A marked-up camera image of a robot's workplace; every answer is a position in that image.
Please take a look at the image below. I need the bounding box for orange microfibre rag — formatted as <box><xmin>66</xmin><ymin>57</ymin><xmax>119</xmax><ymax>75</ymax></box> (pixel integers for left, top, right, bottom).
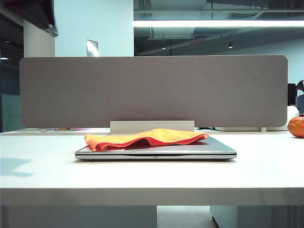
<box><xmin>85</xmin><ymin>128</ymin><xmax>210</xmax><ymax>152</ymax></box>

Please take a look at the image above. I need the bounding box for orange tangerine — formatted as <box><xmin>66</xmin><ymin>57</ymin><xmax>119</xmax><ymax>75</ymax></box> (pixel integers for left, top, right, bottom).
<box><xmin>287</xmin><ymin>116</ymin><xmax>304</xmax><ymax>138</ymax></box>

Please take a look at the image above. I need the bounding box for dark blue office chair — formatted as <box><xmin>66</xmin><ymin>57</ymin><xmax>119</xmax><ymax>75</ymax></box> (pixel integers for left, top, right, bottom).
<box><xmin>295</xmin><ymin>80</ymin><xmax>304</xmax><ymax>115</ymax></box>

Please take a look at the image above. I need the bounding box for silver Dell laptop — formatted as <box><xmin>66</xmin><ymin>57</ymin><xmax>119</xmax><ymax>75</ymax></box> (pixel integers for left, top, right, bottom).
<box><xmin>75</xmin><ymin>136</ymin><xmax>238</xmax><ymax>161</ymax></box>

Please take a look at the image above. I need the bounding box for black monitor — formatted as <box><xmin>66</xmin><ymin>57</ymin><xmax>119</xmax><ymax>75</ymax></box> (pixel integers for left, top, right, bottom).
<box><xmin>287</xmin><ymin>83</ymin><xmax>298</xmax><ymax>106</ymax></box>

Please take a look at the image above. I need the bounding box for silver wall plate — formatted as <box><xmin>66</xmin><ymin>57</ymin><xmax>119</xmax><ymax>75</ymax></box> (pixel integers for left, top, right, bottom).
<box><xmin>86</xmin><ymin>39</ymin><xmax>99</xmax><ymax>57</ymax></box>

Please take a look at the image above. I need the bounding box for grey fabric desk divider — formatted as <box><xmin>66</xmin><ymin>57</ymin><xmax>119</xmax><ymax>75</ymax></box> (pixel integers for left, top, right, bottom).
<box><xmin>19</xmin><ymin>55</ymin><xmax>289</xmax><ymax>129</ymax></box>

